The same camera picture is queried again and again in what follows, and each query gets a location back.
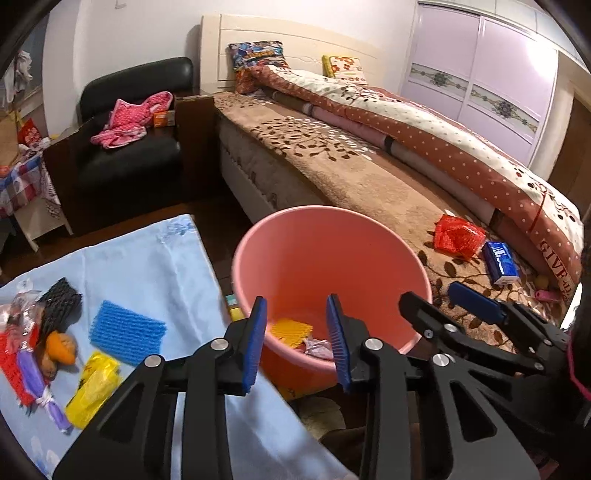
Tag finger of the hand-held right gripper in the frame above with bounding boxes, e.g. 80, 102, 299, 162
399, 292, 546, 377
448, 281, 570, 356

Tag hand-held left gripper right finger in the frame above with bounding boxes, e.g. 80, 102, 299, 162
325, 293, 541, 480

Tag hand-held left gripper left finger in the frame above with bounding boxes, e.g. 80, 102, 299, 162
52, 296, 269, 480

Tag pink plastic bucket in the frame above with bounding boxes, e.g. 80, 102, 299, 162
231, 207, 433, 398

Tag yellow plastic bag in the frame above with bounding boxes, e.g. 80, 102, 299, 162
65, 351, 123, 430

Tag clear plastic bag orange print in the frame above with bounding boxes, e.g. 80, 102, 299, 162
0, 291, 44, 333

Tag crumpled white wrapper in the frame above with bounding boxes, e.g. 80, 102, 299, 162
302, 337, 334, 361

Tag yellow foam net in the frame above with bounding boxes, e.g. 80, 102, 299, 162
270, 318, 314, 349

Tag blue tissue pack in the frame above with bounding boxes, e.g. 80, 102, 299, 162
481, 241, 520, 284

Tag red plastic bag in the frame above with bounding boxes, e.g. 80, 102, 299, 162
433, 213, 488, 261

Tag light blue floral tablecloth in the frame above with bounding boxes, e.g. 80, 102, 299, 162
0, 213, 352, 480

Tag blue foam net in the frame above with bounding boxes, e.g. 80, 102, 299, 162
89, 300, 168, 367

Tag brown leaf pattern blanket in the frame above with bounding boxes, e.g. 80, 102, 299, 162
215, 92, 568, 356

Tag red dotted floral quilt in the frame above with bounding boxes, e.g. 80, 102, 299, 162
252, 65, 585, 301

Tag orange peel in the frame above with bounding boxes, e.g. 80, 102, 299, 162
45, 331, 78, 367

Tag black foam net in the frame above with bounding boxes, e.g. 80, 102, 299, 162
34, 277, 84, 342

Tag black leather armchair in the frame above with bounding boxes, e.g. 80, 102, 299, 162
44, 56, 218, 236

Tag purple wrapper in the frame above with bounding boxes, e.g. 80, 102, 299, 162
17, 350, 75, 435

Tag lilac sliding door wardrobe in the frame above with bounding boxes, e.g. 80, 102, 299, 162
399, 0, 591, 195

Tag red foam net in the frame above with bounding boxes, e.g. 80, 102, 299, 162
0, 330, 33, 407

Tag white side table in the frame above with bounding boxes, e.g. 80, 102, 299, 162
9, 198, 74, 252

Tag pink dotted garment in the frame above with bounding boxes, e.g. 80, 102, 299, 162
90, 91, 175, 151

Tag yellow floral pillow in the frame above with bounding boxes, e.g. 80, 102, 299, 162
322, 54, 369, 86

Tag checkered tablecloth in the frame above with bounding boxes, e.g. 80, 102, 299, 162
0, 152, 61, 220

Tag cartoon print pillow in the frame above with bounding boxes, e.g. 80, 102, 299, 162
228, 41, 291, 73

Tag red paper bag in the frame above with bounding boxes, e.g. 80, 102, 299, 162
17, 119, 44, 148

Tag cream wooden bed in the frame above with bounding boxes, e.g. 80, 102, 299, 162
199, 14, 585, 356

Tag hanging white clothes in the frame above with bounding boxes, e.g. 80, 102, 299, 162
9, 50, 35, 93

